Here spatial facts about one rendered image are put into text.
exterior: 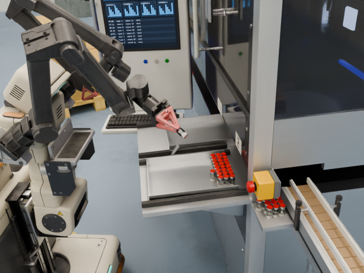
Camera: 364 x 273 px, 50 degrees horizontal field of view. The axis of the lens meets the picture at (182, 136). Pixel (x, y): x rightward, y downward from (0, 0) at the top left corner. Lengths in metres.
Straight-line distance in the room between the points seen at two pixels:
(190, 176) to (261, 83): 0.55
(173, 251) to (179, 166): 0.96
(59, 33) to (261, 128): 0.68
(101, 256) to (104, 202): 0.85
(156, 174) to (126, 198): 1.35
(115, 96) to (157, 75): 0.99
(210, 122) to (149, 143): 0.35
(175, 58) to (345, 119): 1.09
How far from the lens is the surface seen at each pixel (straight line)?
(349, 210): 1.67
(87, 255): 2.19
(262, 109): 1.27
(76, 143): 1.61
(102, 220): 2.81
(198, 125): 1.96
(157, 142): 1.84
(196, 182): 1.55
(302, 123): 1.34
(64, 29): 1.04
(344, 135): 1.44
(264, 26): 1.17
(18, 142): 1.36
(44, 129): 1.28
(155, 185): 1.55
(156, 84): 2.25
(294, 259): 1.74
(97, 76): 1.16
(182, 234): 2.60
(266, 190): 1.33
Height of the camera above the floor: 1.81
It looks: 30 degrees down
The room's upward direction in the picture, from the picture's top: 4 degrees counter-clockwise
